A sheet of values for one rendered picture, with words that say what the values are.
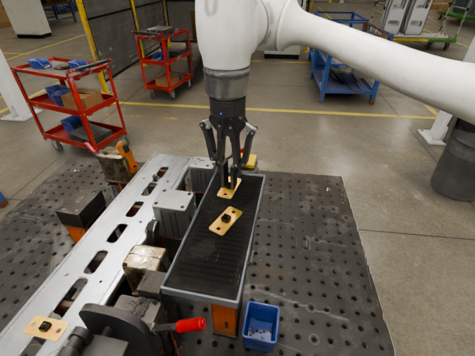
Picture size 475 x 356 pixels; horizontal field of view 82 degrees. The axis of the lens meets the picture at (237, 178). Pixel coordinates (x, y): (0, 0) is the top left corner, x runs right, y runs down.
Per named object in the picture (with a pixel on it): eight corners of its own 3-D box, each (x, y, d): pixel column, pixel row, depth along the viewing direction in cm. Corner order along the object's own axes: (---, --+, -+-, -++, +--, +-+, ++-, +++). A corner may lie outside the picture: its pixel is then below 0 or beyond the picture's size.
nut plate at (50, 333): (22, 333, 57) (19, 330, 57) (36, 315, 60) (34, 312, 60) (57, 342, 56) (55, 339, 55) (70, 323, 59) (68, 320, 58)
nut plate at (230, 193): (228, 176, 74) (228, 173, 74) (242, 179, 73) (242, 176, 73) (216, 196, 68) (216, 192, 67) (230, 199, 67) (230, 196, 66)
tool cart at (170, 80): (171, 84, 488) (162, 22, 429) (194, 87, 476) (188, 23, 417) (144, 100, 426) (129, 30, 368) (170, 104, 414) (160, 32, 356)
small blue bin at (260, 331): (247, 314, 91) (247, 299, 85) (277, 320, 89) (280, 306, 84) (240, 349, 82) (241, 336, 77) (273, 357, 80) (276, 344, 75)
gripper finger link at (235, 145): (232, 117, 61) (239, 117, 60) (237, 160, 67) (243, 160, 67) (226, 125, 58) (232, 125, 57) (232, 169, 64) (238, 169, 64)
